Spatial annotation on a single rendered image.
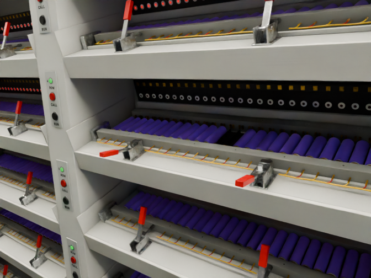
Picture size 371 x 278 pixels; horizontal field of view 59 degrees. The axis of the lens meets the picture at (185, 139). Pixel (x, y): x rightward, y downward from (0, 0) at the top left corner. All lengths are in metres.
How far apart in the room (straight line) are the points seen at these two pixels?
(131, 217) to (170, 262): 0.16
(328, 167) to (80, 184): 0.53
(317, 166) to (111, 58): 0.39
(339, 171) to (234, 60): 0.21
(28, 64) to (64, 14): 0.17
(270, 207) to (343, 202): 0.10
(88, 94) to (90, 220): 0.29
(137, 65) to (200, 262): 0.38
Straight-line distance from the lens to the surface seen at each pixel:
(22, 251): 1.23
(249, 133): 0.61
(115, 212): 0.83
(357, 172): 0.49
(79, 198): 0.80
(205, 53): 0.50
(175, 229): 0.71
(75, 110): 0.75
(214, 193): 0.54
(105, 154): 0.60
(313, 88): 0.60
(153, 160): 0.62
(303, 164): 0.51
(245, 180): 0.44
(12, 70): 0.93
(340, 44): 0.43
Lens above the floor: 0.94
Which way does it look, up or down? 14 degrees down
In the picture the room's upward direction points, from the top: 2 degrees counter-clockwise
